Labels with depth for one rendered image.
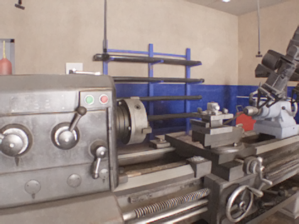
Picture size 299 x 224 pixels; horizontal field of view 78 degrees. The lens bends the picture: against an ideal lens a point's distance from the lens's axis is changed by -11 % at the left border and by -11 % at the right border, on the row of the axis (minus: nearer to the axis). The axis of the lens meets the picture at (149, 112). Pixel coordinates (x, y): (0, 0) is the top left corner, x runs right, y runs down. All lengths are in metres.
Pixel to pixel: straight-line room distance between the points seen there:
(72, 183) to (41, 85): 0.40
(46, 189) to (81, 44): 3.54
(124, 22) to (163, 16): 0.97
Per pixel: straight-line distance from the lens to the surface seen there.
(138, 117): 1.05
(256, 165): 1.19
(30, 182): 0.87
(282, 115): 2.11
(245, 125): 4.28
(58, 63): 4.09
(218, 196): 1.16
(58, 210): 0.88
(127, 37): 4.47
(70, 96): 0.80
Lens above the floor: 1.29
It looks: 7 degrees down
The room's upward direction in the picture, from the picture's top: straight up
